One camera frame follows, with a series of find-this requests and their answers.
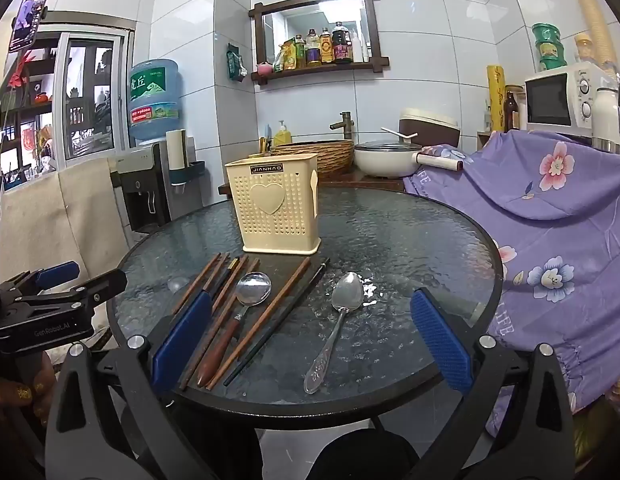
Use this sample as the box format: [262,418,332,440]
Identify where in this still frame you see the green packet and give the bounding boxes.
[226,42,247,82]

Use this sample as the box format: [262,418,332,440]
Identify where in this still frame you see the long black chopstick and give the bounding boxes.
[222,257,331,387]

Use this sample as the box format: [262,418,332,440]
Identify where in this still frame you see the white pot with lid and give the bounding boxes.
[353,140,465,178]

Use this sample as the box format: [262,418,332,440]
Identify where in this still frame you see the wooden handled metal spoon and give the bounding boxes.
[196,271,273,389]

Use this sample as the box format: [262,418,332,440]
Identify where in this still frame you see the woven pattern wash basin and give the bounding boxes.
[270,139,355,178]

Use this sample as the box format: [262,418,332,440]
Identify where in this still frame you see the black chopstick with gold band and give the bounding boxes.
[209,257,241,298]

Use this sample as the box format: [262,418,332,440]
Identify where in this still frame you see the wooden framed mirror shelf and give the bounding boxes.
[248,0,391,86]

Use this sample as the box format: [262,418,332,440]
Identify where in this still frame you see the wooden display shelf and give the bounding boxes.
[0,35,59,192]

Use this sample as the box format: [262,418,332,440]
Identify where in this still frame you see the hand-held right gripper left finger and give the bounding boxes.
[44,290,214,480]

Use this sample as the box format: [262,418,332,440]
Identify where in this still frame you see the beige cloth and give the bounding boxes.
[0,157,132,292]

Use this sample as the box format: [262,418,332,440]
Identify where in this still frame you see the brown wooden chopstick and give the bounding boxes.
[202,252,231,293]
[211,255,251,313]
[179,258,261,392]
[206,256,312,391]
[171,252,223,316]

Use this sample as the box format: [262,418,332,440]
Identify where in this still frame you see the blue water jug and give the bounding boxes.
[128,58,185,143]

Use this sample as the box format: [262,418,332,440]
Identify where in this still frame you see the aluminium sliding window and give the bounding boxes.
[55,30,132,162]

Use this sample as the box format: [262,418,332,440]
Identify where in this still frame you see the white microwave oven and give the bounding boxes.
[524,63,616,134]

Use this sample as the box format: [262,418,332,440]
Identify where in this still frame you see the purple label oil bottle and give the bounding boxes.
[305,29,322,67]

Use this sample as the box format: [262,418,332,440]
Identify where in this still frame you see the bronze faucet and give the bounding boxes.
[329,111,352,141]

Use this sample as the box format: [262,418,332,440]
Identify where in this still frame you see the grey water dispenser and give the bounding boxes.
[115,140,206,234]

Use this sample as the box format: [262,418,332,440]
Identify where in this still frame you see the phone on holder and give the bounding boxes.
[8,0,54,54]

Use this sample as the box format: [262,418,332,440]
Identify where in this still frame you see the purple floral cloth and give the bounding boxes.
[404,130,620,441]

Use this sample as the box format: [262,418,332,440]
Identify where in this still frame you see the white kettle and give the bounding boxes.
[592,87,620,144]

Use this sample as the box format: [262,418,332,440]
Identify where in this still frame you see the white paper roll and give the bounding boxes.
[166,129,188,171]

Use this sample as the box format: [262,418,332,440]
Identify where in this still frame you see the brown glass bottle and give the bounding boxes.
[503,91,520,131]

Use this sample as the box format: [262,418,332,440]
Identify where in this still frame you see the dark soy sauce bottle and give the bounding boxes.
[332,21,354,64]

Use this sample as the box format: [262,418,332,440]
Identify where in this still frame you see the teal wall holder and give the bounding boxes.
[170,160,206,184]

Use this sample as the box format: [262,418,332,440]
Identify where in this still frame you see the all metal spoon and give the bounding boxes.
[303,271,364,395]

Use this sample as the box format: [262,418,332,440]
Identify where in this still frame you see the white rice paddle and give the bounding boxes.
[380,126,419,142]

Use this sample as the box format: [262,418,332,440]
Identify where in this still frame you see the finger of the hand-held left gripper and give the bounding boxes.
[15,269,129,312]
[0,261,81,302]

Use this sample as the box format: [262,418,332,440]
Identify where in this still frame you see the cream perforated utensil holder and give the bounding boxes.
[225,152,322,254]

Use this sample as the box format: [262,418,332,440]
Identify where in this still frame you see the brown white rice cooker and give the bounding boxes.
[399,108,462,148]

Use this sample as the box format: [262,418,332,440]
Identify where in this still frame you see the yellow paper roll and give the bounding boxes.
[486,64,507,133]

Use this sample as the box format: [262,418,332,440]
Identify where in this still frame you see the beige ribbed hose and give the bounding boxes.
[564,0,617,68]

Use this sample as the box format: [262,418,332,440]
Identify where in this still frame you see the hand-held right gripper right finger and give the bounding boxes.
[409,287,577,480]

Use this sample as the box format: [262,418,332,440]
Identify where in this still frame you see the person's left hand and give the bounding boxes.
[0,355,57,429]

